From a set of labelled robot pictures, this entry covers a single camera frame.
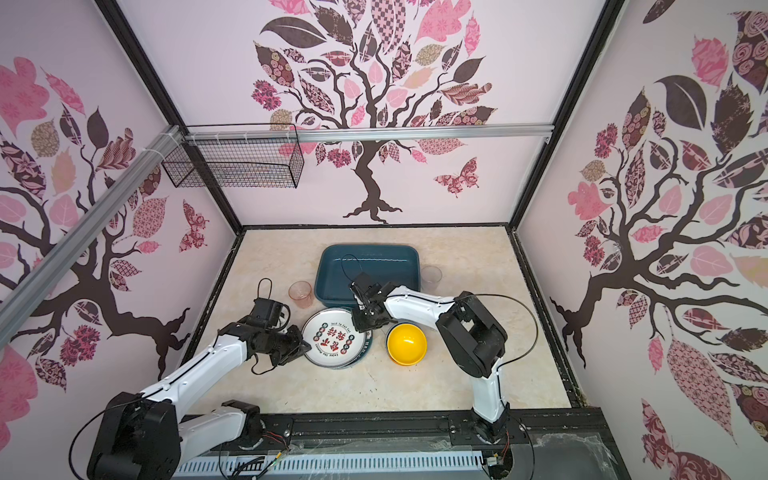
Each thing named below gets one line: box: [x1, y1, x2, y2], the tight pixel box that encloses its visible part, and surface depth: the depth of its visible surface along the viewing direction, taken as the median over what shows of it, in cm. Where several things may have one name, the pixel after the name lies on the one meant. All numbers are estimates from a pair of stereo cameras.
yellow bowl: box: [386, 323, 428, 367], surface depth 83 cm
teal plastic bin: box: [314, 244, 421, 308], surface depth 108 cm
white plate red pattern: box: [301, 308, 367, 368], surface depth 89 cm
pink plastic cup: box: [288, 280, 313, 309], surface depth 97 cm
